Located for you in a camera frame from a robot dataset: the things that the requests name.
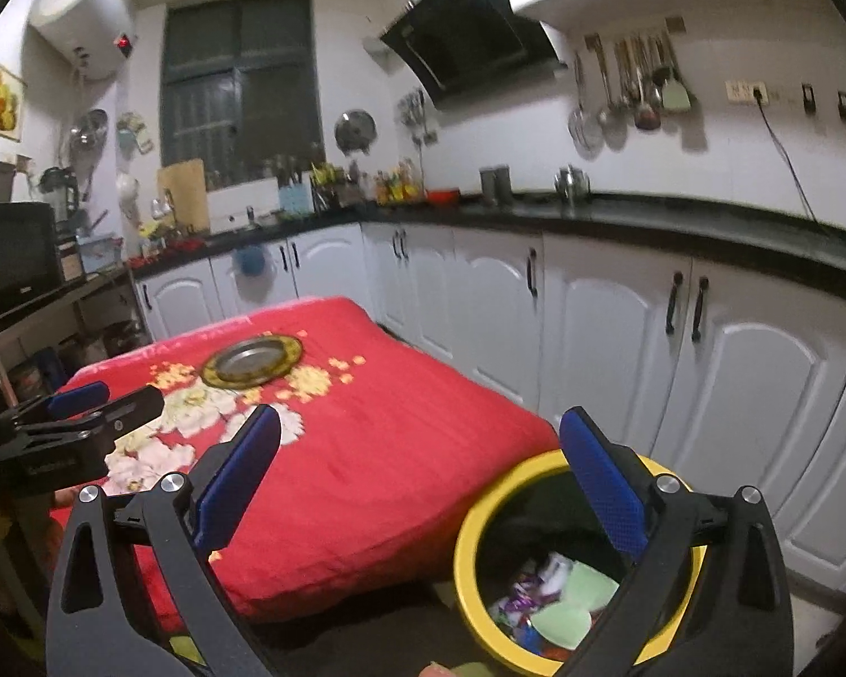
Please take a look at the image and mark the purple candy wrapper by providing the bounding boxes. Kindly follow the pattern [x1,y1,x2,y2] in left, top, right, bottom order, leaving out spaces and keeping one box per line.
[489,573,545,630]

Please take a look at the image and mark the yellow rimmed black trash bin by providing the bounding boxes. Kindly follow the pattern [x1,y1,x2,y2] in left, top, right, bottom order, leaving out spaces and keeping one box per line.
[452,447,711,677]

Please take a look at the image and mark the white lower kitchen cabinets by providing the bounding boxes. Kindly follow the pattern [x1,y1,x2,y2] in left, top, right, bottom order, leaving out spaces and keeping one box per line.
[135,223,846,594]

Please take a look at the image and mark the black kitchen countertop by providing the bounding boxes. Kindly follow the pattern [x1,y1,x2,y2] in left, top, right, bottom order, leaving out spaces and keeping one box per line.
[131,192,846,300]

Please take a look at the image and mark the dark kitchen window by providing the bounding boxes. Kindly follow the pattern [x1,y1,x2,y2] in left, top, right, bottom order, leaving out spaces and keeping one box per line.
[160,0,325,188]

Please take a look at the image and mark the hanging kitchen utensils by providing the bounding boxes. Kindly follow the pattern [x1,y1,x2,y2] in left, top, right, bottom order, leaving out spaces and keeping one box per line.
[567,15,698,157]

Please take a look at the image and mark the person's left hand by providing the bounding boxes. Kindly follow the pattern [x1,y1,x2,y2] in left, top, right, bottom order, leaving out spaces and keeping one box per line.
[418,662,458,677]

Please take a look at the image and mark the white crumpled tissue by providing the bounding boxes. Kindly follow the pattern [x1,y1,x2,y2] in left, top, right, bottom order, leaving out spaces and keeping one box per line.
[537,552,574,601]

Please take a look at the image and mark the round metal gold-rimmed plate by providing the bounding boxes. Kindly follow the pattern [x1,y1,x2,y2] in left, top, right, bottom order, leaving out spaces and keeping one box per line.
[200,335,303,390]

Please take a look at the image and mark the black microwave oven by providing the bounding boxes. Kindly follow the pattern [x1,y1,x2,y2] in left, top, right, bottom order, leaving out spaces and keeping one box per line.
[0,202,64,306]

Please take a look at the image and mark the blue hanging pot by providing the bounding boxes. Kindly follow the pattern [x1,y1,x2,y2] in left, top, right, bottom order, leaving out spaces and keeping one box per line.
[233,245,267,276]

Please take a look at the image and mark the wooden cutting board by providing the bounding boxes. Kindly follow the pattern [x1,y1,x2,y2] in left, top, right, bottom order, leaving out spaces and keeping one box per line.
[157,159,210,234]

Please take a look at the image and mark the red floral table cloth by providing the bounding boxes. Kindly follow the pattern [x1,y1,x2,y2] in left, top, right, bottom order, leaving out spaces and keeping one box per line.
[74,298,556,622]

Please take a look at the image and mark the light blue utensil holder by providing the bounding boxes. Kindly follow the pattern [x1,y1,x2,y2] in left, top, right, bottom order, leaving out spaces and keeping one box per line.
[279,182,314,217]

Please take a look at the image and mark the condiment bottles group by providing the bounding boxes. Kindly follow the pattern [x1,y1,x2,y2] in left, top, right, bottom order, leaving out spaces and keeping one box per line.
[310,159,426,211]

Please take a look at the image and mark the white water heater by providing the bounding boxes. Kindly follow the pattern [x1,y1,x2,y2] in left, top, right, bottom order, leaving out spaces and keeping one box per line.
[28,0,135,81]

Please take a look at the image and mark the hanging pot lid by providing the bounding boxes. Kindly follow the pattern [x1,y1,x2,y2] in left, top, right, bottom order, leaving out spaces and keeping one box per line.
[334,108,377,156]

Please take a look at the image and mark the red bowl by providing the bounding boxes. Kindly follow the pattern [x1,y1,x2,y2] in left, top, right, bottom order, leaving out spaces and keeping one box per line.
[426,188,461,208]

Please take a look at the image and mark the steel teapot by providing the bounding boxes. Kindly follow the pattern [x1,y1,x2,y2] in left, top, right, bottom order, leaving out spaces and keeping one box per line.
[554,165,591,206]

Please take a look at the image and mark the grey metal canister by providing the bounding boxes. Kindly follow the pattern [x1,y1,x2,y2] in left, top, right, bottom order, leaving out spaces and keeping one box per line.
[479,165,513,208]

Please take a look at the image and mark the black range hood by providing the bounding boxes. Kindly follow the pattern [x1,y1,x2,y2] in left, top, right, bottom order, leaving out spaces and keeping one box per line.
[380,0,565,108]

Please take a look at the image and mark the fruit wall picture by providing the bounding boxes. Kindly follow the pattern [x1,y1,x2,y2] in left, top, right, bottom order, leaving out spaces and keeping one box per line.
[0,64,25,142]

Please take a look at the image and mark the wall power socket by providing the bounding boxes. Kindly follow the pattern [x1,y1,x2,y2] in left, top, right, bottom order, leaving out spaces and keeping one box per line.
[724,80,769,105]

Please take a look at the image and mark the black power cable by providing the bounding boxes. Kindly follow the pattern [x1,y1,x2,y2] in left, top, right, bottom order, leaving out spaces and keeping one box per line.
[752,90,819,228]

